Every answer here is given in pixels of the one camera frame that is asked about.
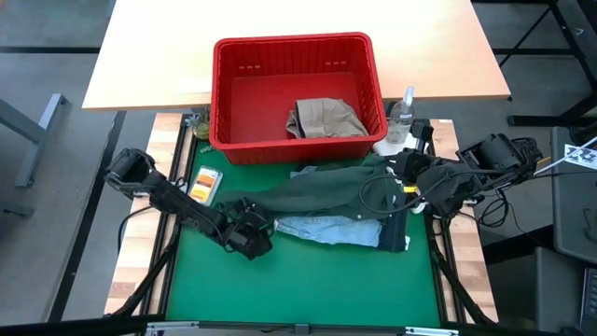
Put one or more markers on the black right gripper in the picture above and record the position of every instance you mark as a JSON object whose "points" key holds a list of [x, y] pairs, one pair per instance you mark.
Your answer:
{"points": [[412, 165]]}

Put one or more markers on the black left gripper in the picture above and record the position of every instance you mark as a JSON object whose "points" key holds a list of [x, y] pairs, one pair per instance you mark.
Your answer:
{"points": [[249, 233]]}

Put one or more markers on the dark blue jeans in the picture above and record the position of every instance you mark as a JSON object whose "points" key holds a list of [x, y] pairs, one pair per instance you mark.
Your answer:
{"points": [[394, 233]]}

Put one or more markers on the light blue denim garment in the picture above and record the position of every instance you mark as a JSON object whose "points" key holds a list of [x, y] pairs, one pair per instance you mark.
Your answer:
{"points": [[331, 229]]}

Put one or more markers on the dark green garment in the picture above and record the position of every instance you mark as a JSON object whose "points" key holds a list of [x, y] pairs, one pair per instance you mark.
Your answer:
{"points": [[326, 191]]}

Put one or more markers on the beige trousers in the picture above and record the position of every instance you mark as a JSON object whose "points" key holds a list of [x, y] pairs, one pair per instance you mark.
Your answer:
{"points": [[326, 119]]}

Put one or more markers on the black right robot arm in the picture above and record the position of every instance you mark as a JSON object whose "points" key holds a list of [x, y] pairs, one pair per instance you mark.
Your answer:
{"points": [[480, 172]]}

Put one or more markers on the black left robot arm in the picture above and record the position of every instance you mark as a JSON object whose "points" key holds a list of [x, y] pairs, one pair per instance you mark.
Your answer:
{"points": [[172, 198]]}

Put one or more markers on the red plastic laundry basket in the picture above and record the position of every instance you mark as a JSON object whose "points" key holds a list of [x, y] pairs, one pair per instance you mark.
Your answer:
{"points": [[261, 102]]}

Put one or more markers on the white cloth tote bag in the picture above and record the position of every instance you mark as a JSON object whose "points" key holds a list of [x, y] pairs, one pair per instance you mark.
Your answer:
{"points": [[389, 148]]}

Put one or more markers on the clear plastic spray bottle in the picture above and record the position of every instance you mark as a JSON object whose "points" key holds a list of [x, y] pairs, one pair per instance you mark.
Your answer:
{"points": [[398, 119]]}

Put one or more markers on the wipes packet with orange label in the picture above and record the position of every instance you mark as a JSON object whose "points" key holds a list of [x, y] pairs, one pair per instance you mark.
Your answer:
{"points": [[205, 185]]}

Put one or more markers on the white printed tag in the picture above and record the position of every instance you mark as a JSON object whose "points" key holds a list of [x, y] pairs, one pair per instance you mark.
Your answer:
{"points": [[580, 156]]}

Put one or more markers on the grey plastic case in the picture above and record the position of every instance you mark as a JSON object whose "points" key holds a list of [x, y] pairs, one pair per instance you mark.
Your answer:
{"points": [[576, 224]]}

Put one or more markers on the black table base bar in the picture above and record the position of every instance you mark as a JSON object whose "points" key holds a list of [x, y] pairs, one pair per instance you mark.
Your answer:
{"points": [[70, 275]]}

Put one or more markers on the light wood table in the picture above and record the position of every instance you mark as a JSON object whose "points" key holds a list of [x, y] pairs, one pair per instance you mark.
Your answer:
{"points": [[163, 56]]}

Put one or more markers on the grey metal table leg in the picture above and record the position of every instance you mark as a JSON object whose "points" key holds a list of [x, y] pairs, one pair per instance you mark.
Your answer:
{"points": [[39, 140]]}

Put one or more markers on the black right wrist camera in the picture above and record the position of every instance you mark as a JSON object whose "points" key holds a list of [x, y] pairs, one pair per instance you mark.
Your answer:
{"points": [[421, 129]]}

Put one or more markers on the black metal rig frame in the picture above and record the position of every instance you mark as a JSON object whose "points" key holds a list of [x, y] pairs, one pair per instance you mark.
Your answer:
{"points": [[161, 280]]}

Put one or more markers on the black metal desk frame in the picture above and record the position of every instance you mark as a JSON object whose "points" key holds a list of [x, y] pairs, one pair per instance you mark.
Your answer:
{"points": [[536, 51]]}

